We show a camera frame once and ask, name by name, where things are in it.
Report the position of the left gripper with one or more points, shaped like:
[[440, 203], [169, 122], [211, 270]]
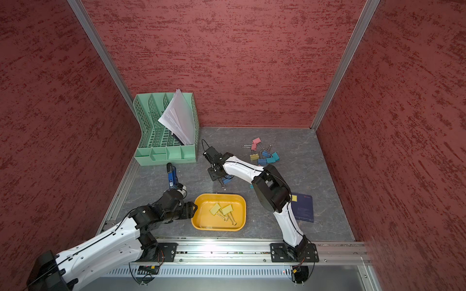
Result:
[[187, 210]]

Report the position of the pink binder clip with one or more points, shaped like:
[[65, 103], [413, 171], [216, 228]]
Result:
[[259, 143], [252, 147]]

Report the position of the teal binder clip far right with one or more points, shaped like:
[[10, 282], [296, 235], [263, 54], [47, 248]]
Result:
[[276, 156]]

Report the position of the pale yellow binder clip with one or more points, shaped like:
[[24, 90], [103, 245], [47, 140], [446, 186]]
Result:
[[228, 212]]

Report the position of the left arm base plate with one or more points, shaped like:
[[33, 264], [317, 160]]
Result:
[[163, 252]]

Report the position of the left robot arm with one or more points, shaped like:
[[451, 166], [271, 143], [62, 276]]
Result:
[[131, 240]]

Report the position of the green file organizer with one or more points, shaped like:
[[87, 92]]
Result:
[[157, 145]]

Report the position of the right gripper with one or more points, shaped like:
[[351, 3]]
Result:
[[213, 174]]

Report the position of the yellow plastic storage box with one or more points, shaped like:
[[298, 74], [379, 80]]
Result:
[[203, 220]]

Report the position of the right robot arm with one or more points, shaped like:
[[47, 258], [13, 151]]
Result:
[[271, 190]]

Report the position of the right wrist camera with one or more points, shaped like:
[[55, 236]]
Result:
[[212, 155]]

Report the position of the aluminium front rail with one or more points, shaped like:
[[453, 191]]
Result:
[[261, 252]]

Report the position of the white paper stack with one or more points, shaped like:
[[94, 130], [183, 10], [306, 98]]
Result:
[[178, 118]]

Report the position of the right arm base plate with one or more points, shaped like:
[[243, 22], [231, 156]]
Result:
[[283, 253]]

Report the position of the blue black stapler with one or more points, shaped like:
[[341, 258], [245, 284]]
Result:
[[172, 175]]

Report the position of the dark blue notebook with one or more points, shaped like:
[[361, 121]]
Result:
[[302, 207]]

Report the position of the blue binder clip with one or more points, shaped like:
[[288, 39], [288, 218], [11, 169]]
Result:
[[266, 152], [225, 180], [262, 161]]

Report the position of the pink binder clip top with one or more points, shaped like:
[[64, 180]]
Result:
[[259, 143]]

